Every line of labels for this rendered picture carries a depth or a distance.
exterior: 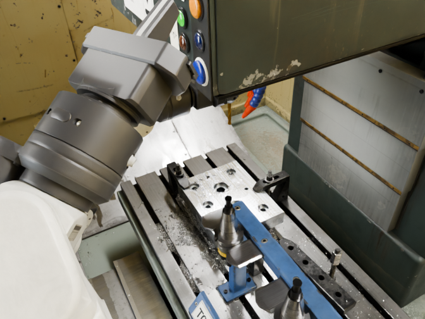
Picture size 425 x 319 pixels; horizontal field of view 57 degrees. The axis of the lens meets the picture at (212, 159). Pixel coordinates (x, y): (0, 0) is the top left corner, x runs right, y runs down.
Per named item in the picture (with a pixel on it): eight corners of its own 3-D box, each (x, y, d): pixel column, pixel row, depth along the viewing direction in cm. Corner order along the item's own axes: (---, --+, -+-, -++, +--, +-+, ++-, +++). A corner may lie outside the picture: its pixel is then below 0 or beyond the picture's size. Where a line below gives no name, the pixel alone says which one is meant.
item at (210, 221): (208, 235, 86) (208, 232, 85) (197, 219, 89) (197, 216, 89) (236, 223, 88) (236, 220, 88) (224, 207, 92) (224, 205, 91)
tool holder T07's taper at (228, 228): (243, 236, 83) (243, 214, 79) (223, 243, 82) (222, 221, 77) (233, 221, 86) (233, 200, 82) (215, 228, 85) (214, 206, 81)
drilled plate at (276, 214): (219, 252, 115) (218, 241, 112) (178, 192, 135) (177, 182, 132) (283, 222, 123) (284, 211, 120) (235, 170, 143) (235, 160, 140)
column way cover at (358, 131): (386, 237, 122) (440, 90, 90) (292, 156, 155) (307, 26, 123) (397, 231, 124) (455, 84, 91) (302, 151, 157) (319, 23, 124)
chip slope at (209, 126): (85, 273, 149) (67, 228, 133) (52, 173, 196) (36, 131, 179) (278, 191, 180) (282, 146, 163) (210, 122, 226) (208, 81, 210)
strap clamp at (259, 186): (255, 212, 132) (257, 180, 123) (250, 206, 134) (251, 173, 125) (287, 199, 137) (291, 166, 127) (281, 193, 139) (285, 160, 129)
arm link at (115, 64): (176, 31, 32) (102, 156, 29) (210, 94, 41) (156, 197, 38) (69, 9, 38) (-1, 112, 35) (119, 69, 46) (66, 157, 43)
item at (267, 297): (265, 317, 70) (265, 314, 70) (249, 294, 74) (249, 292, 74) (296, 300, 73) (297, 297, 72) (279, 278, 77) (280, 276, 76)
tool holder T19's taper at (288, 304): (310, 321, 68) (314, 299, 64) (289, 333, 66) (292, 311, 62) (294, 300, 71) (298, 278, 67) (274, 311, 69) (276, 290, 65)
